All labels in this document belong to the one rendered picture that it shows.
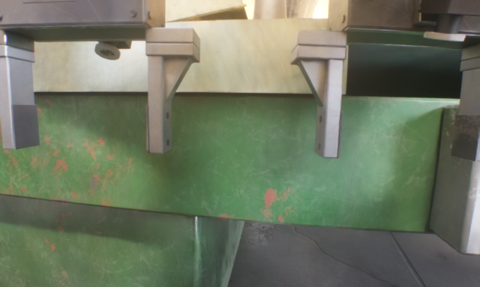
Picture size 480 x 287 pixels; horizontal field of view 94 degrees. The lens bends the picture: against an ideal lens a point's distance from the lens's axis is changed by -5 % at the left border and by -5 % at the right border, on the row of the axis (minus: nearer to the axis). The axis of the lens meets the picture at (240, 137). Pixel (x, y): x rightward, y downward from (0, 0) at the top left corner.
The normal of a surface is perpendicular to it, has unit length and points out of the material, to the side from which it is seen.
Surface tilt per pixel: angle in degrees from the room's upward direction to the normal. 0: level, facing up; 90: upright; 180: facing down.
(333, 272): 0
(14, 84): 90
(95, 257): 90
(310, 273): 0
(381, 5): 90
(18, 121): 90
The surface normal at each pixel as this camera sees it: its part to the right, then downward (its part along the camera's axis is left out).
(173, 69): -0.02, 0.11
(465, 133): -1.00, -0.03
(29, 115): 1.00, 0.03
